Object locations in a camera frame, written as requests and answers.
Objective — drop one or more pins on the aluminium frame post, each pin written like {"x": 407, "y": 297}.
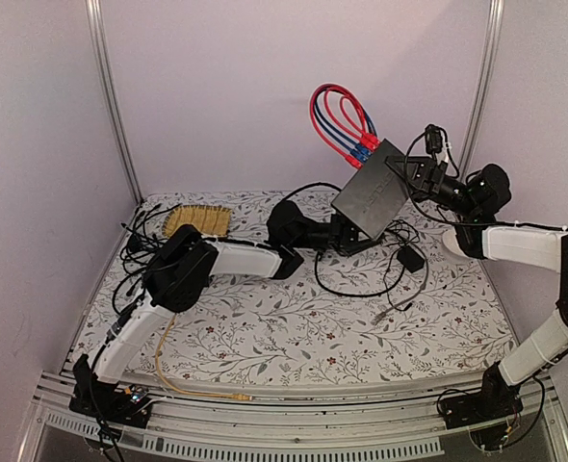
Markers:
{"x": 106, "y": 77}
{"x": 482, "y": 58}

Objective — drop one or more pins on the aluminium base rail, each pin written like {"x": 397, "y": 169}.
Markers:
{"x": 396, "y": 421}

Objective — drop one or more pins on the black network switch box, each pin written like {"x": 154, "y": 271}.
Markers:
{"x": 374, "y": 195}

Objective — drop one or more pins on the left aluminium frame post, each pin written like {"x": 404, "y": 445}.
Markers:
{"x": 106, "y": 77}

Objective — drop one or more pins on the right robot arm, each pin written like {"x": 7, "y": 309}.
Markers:
{"x": 475, "y": 233}

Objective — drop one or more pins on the right aluminium frame post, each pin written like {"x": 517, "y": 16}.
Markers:
{"x": 482, "y": 58}

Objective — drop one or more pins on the white ceramic bowl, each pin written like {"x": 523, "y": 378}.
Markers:
{"x": 451, "y": 245}

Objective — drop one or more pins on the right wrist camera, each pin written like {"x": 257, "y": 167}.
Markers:
{"x": 489, "y": 189}

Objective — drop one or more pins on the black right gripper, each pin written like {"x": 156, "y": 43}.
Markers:
{"x": 426, "y": 179}

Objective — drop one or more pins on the black power adapter brick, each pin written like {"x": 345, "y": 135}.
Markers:
{"x": 410, "y": 259}

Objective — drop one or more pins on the black ethernet cable teal boot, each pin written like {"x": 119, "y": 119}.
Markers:
{"x": 371, "y": 273}

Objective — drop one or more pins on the yellow woven mat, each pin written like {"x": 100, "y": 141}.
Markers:
{"x": 206, "y": 219}

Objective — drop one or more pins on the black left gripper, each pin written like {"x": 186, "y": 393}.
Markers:
{"x": 346, "y": 238}

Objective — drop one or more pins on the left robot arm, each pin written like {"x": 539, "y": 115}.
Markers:
{"x": 181, "y": 269}

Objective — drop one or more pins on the floral patterned table cloth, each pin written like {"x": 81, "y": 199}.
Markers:
{"x": 443, "y": 319}

